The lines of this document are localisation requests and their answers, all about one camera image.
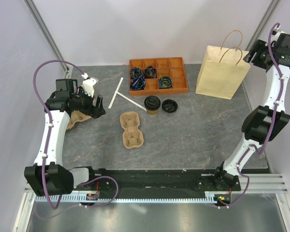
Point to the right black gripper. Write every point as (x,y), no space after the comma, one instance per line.
(259,46)

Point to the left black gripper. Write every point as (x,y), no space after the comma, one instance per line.
(96,111)

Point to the kraft paper bag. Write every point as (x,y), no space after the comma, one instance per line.
(222,71)

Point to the white straw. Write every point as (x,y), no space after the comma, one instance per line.
(133,102)
(114,95)

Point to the cardboard cup carrier tray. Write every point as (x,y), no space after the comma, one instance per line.
(132,136)

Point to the brown paper cup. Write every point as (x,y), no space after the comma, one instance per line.
(152,111)

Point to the black cup lid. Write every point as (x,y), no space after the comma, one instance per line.
(169,106)
(152,101)

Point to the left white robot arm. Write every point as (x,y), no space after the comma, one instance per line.
(47,172)

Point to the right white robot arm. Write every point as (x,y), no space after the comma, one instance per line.
(264,123)

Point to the blue striped item in tray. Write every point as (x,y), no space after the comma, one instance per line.
(138,83)

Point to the dark item in tray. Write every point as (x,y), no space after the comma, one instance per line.
(136,72)

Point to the orange compartment tray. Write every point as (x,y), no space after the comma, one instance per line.
(171,67)

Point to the blue yellow item in tray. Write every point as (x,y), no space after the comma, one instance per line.
(165,82)

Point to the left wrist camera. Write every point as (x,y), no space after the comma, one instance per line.
(89,85)

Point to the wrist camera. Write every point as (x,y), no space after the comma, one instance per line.
(275,35)
(89,85)

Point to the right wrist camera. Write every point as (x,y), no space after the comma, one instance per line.
(275,35)

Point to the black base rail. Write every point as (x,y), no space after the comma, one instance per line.
(194,179)

